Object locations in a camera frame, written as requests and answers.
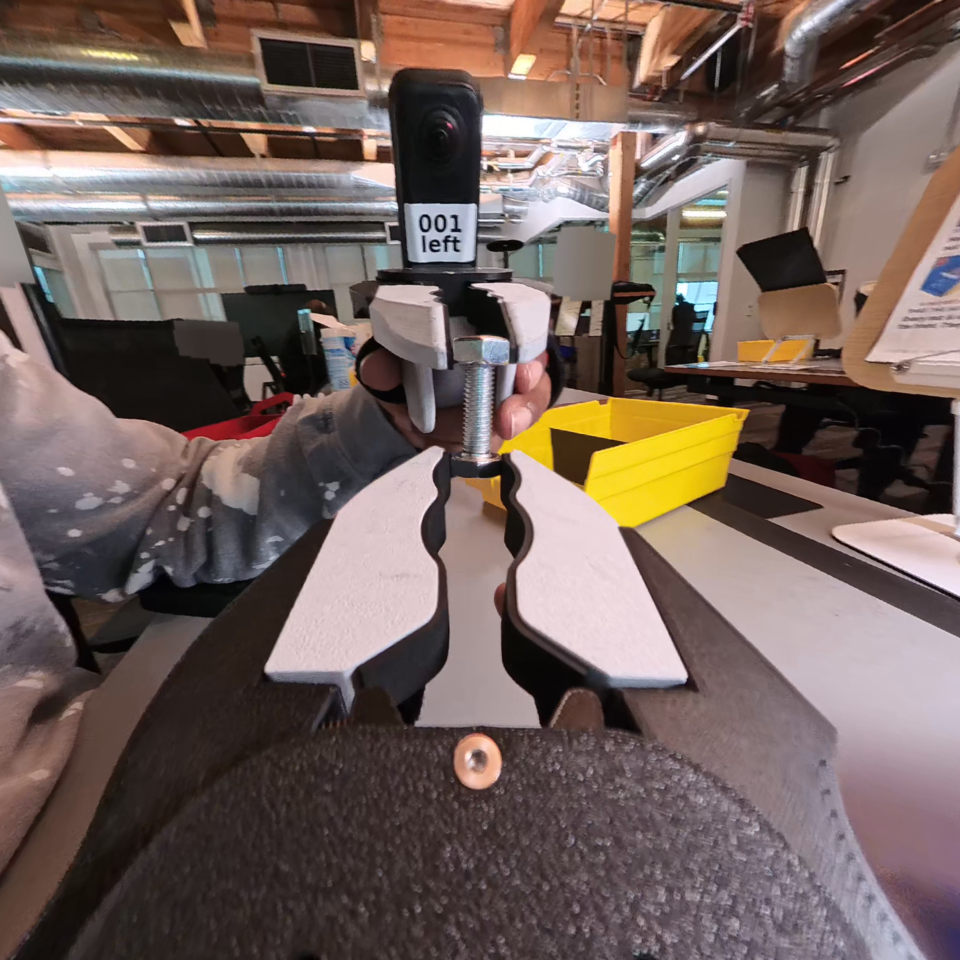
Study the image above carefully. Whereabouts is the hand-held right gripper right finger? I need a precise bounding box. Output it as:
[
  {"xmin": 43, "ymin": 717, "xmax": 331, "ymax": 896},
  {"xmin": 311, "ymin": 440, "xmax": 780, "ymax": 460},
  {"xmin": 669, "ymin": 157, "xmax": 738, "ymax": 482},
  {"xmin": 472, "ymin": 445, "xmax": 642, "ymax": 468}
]
[{"xmin": 499, "ymin": 448, "xmax": 690, "ymax": 723}]

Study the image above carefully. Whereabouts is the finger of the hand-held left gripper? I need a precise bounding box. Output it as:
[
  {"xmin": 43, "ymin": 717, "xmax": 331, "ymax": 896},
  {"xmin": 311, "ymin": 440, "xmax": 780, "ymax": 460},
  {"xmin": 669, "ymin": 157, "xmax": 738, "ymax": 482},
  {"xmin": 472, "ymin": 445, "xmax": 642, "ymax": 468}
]
[
  {"xmin": 369, "ymin": 285, "xmax": 453, "ymax": 435},
  {"xmin": 472, "ymin": 281, "xmax": 556, "ymax": 366}
]

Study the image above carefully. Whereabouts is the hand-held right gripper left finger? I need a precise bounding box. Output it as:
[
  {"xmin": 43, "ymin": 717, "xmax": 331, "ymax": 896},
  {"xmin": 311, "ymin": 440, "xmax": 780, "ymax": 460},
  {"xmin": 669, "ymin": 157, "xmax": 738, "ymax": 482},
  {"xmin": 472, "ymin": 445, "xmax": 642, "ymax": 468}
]
[{"xmin": 264, "ymin": 446, "xmax": 453, "ymax": 723}]

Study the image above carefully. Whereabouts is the silver hex bolt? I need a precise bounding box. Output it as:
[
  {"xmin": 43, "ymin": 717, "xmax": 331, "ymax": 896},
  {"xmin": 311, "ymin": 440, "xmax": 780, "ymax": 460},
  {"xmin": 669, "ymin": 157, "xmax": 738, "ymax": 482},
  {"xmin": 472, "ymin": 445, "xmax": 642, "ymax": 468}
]
[{"xmin": 450, "ymin": 365, "xmax": 502, "ymax": 480}]

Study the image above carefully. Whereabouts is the large yellow plastic bin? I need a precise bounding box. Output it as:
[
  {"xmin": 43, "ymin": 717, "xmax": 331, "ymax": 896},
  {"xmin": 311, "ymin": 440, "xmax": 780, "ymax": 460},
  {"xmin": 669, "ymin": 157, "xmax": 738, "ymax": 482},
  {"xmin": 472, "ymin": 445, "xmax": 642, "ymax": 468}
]
[{"xmin": 465, "ymin": 397, "xmax": 751, "ymax": 528}]

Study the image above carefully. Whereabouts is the person's left forearm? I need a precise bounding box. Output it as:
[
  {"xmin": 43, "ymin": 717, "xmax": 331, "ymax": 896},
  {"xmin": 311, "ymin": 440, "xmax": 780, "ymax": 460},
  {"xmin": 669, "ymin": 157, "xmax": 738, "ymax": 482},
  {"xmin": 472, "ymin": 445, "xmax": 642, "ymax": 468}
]
[{"xmin": 0, "ymin": 330, "xmax": 420, "ymax": 605}]

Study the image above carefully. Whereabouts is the person's left hand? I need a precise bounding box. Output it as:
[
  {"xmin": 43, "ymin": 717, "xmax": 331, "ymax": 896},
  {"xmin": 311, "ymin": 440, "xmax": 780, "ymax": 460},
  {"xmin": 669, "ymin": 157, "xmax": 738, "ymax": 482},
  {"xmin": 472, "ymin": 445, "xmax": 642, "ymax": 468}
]
[{"xmin": 358, "ymin": 345, "xmax": 554, "ymax": 456}]

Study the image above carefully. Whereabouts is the white wipes canister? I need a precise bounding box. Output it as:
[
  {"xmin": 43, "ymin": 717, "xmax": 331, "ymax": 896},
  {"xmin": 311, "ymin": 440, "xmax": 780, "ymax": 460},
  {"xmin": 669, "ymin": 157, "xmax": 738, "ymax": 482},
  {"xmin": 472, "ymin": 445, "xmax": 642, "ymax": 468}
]
[{"xmin": 321, "ymin": 330, "xmax": 357, "ymax": 391}]

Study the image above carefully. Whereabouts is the black bin divider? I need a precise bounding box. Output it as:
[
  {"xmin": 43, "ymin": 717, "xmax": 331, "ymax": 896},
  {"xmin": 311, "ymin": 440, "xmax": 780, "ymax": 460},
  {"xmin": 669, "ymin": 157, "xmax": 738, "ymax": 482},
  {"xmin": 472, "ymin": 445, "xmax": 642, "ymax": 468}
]
[{"xmin": 551, "ymin": 429, "xmax": 640, "ymax": 485}]

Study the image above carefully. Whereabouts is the black monitor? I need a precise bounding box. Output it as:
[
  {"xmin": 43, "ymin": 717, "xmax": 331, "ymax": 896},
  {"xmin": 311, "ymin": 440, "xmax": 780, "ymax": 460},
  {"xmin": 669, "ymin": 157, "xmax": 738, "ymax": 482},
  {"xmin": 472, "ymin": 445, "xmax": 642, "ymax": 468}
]
[{"xmin": 221, "ymin": 285, "xmax": 339, "ymax": 354}]

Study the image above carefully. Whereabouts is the black office chair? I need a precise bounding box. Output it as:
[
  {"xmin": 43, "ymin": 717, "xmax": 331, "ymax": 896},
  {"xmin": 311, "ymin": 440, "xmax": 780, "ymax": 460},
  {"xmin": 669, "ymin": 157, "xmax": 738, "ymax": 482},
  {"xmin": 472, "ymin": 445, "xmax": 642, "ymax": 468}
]
[{"xmin": 628, "ymin": 300, "xmax": 714, "ymax": 399}]

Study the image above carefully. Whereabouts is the large white air vent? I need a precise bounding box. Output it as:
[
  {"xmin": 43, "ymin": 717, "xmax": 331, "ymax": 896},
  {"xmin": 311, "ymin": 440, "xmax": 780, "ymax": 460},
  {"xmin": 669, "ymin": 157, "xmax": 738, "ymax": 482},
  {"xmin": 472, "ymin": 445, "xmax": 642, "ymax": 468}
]
[{"xmin": 251, "ymin": 30, "xmax": 365, "ymax": 95}]

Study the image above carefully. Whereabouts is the red tote bag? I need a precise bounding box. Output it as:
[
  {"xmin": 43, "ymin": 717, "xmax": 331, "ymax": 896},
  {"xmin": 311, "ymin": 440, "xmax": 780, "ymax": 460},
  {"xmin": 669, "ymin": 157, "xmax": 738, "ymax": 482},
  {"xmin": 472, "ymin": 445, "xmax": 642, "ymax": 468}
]
[{"xmin": 183, "ymin": 391, "xmax": 297, "ymax": 440}]

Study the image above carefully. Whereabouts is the black flat mat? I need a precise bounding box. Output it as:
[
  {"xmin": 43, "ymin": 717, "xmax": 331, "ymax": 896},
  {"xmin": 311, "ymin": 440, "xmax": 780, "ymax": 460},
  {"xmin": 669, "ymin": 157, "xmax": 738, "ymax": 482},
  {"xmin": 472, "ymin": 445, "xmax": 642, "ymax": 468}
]
[{"xmin": 708, "ymin": 472, "xmax": 822, "ymax": 519}]

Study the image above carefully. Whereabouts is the small yellow bin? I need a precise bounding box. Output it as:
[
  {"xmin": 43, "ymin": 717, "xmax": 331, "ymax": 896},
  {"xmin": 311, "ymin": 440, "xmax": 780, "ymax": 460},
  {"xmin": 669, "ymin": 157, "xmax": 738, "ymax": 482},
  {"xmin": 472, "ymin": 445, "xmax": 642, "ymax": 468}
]
[{"xmin": 736, "ymin": 339, "xmax": 815, "ymax": 364}]

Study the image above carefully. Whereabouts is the wooden top desk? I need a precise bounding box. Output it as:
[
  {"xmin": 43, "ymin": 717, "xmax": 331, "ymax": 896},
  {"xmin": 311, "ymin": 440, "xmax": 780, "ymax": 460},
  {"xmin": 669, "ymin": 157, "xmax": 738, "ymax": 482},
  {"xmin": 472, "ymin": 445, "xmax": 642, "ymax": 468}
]
[{"xmin": 663, "ymin": 360, "xmax": 860, "ymax": 451}]

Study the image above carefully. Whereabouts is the dark red ottoman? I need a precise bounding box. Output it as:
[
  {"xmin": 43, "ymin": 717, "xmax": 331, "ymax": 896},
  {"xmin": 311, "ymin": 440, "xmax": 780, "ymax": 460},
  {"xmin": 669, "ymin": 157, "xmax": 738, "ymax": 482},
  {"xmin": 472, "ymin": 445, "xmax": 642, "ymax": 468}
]
[{"xmin": 735, "ymin": 442, "xmax": 837, "ymax": 489}]

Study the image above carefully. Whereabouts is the black flag panel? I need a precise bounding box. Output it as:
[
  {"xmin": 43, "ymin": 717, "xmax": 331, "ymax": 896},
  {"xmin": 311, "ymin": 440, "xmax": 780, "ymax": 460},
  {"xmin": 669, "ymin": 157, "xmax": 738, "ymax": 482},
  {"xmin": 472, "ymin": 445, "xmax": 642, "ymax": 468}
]
[{"xmin": 735, "ymin": 228, "xmax": 828, "ymax": 294}]

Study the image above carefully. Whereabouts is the small wooden board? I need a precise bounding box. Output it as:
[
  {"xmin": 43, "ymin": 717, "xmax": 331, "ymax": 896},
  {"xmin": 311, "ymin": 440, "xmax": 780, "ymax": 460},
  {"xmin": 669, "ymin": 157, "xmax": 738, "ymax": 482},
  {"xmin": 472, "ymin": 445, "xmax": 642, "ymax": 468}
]
[{"xmin": 757, "ymin": 283, "xmax": 843, "ymax": 342}]

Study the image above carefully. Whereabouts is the large black screen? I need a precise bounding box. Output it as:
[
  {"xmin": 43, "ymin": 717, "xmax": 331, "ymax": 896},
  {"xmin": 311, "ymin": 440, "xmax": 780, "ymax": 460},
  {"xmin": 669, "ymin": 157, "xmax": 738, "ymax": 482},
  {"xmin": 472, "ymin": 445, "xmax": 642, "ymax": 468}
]
[{"xmin": 60, "ymin": 318, "xmax": 249, "ymax": 432}]

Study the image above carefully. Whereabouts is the wooden document board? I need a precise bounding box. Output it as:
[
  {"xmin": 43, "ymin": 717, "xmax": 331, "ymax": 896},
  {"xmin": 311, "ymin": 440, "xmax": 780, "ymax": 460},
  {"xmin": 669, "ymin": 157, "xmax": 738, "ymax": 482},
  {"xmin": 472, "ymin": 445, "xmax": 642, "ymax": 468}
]
[{"xmin": 841, "ymin": 161, "xmax": 960, "ymax": 399}]

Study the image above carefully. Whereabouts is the printed instruction sheet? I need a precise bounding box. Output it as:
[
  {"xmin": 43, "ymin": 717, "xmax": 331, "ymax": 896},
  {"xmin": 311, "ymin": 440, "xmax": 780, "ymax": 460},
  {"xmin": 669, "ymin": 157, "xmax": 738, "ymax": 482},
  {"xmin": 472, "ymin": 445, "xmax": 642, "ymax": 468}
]
[{"xmin": 866, "ymin": 217, "xmax": 960, "ymax": 365}]

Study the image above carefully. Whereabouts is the wooden support post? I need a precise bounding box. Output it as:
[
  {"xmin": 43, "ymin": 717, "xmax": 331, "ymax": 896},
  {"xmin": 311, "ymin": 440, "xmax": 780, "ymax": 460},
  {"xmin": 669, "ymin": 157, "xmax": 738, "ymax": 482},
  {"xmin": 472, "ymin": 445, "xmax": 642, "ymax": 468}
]
[{"xmin": 609, "ymin": 131, "xmax": 639, "ymax": 395}]

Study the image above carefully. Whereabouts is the silver ventilation duct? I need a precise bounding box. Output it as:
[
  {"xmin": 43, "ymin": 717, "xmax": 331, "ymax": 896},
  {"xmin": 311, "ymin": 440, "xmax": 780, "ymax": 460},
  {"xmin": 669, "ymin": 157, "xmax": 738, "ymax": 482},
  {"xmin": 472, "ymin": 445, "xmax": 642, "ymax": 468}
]
[
  {"xmin": 0, "ymin": 41, "xmax": 391, "ymax": 132},
  {"xmin": 0, "ymin": 150, "xmax": 395, "ymax": 219}
]

